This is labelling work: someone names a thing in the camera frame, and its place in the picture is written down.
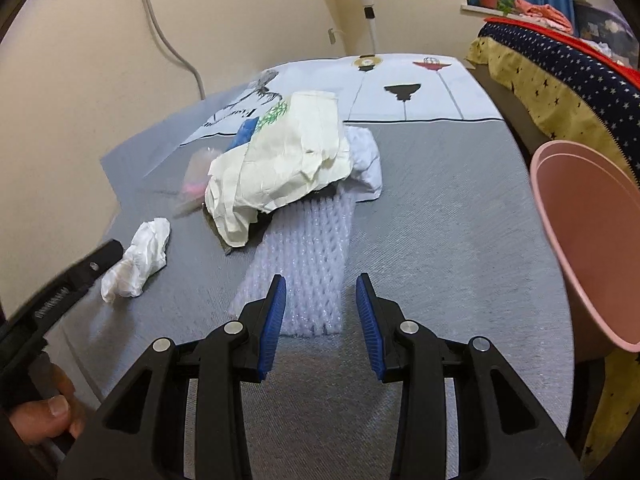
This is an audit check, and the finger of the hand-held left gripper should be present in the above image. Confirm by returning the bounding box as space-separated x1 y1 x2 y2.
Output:
0 240 124 343

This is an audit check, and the clear plastic storage box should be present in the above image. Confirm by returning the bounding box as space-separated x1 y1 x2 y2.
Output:
572 0 640 68

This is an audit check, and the clear pink plastic wrapper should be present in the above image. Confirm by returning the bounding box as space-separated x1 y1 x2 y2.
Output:
172 145 226 218

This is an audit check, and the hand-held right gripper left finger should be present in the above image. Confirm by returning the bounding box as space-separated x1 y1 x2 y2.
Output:
57 275 288 480

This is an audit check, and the pink cloth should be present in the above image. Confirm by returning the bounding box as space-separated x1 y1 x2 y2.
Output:
514 0 573 33

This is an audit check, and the grey wall cable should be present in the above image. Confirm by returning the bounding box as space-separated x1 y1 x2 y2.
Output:
125 0 206 101

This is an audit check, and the printed grey white tablecloth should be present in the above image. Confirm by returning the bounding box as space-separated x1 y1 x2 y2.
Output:
65 52 573 480

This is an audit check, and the white foam net sleeve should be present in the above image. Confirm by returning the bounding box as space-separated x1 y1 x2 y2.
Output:
227 182 358 338

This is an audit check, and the red blanket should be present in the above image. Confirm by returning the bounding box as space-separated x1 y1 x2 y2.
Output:
482 16 640 93

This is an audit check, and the white windowsill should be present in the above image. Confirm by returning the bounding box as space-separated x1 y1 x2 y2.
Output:
460 4 506 18

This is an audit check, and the white tissue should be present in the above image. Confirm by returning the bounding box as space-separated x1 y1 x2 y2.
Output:
100 217 172 304

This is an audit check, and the pink plastic plate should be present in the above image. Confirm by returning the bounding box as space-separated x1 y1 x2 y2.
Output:
529 140 640 353

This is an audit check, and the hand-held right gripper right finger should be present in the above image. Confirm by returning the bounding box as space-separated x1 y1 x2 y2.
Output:
355 274 586 480

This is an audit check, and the white standing fan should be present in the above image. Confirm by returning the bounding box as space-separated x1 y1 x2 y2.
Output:
305 0 383 58

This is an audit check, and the cream paper bag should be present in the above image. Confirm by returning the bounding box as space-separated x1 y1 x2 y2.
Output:
205 89 353 248

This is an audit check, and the navy star-print blanket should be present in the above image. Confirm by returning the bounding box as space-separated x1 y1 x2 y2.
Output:
467 22 640 480

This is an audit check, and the person's left hand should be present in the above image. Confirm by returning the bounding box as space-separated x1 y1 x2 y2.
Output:
7 362 87 447

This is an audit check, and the white paper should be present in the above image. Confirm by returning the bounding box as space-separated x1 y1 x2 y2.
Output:
345 125 385 201

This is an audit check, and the blue wrapper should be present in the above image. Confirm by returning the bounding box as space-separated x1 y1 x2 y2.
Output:
227 117 261 153

